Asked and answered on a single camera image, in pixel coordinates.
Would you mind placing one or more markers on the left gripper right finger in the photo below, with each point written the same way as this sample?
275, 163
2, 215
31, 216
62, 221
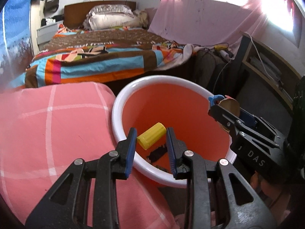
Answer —
216, 191

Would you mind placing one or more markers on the right hand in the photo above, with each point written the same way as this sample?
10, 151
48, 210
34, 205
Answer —
279, 196

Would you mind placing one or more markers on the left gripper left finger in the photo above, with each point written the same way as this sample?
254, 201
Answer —
65, 205

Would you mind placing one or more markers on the dark shoulder bag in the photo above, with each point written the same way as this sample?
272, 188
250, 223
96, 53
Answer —
51, 6

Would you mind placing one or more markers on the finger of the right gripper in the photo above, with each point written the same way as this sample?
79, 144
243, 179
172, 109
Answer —
226, 119
261, 130

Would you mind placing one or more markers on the colourful striped blanket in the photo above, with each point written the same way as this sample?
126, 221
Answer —
103, 56

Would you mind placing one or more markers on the wooden headboard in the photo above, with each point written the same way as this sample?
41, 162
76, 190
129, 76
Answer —
75, 14

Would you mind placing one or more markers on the pink curtain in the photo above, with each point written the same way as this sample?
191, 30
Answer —
208, 22

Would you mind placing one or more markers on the blue fabric wardrobe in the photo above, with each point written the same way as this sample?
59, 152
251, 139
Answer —
16, 49

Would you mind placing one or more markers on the white pillow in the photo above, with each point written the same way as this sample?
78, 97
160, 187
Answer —
106, 21

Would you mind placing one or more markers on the wooden shelf unit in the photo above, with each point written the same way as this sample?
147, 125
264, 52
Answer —
269, 67

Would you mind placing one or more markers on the grey nightstand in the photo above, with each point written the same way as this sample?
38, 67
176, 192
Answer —
46, 33

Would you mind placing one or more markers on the brown paper cup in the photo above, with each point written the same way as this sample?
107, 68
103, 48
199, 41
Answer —
225, 102

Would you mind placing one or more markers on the orange trash bucket white rim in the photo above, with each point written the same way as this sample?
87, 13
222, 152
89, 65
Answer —
174, 102

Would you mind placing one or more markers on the yellow plastic bottle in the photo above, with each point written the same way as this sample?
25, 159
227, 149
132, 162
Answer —
148, 138

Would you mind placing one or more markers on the pink plaid bed cover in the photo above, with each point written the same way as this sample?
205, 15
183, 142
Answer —
43, 130

